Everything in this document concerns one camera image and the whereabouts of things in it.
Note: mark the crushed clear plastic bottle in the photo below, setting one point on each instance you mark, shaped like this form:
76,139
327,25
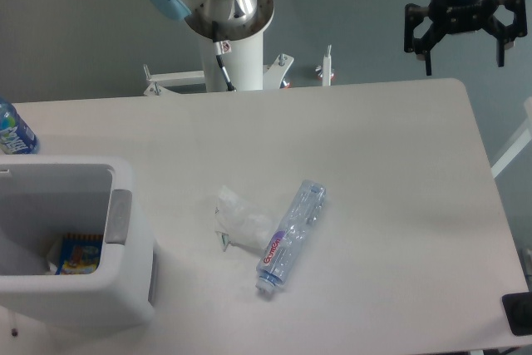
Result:
287,241

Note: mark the clear plastic bag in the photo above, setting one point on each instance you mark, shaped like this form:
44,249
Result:
239,222

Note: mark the white trash can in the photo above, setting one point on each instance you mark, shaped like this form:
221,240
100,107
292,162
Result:
44,197

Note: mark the black device at table edge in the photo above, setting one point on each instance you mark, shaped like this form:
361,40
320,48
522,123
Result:
517,308

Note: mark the colourful snack wrapper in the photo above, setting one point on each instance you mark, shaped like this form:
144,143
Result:
79,254

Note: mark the blue labelled water bottle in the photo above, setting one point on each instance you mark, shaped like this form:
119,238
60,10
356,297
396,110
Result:
17,138

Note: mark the white frame at right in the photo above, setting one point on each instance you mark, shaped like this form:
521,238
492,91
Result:
514,145

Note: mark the white pedestal foot bracket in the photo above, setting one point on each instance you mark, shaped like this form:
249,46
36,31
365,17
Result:
325,72

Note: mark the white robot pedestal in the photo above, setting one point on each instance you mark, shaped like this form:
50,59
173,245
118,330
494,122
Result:
227,65

